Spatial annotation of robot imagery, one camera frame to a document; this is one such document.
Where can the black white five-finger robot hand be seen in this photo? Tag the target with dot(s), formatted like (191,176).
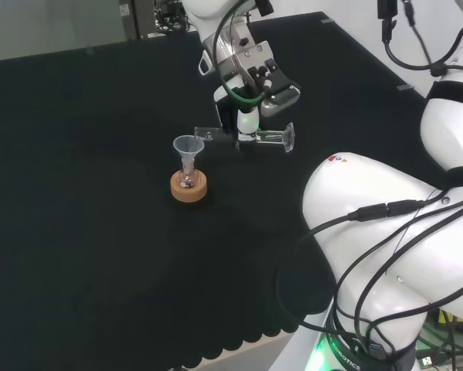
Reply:
(247,120)

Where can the clear graduated cylinder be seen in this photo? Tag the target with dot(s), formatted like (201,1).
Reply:
(271,136)

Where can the glass round-bottom flask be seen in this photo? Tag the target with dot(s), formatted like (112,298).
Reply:
(187,179)

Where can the clear plastic funnel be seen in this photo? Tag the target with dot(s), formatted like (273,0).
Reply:
(188,146)

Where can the grey cloth clip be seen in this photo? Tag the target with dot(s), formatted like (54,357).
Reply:
(327,21)
(404,88)

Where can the grey cabinet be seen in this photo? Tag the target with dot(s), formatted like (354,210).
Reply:
(132,17)

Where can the black bench cloth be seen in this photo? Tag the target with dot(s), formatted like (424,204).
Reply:
(99,193)

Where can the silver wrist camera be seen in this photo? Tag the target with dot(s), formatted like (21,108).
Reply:
(283,98)

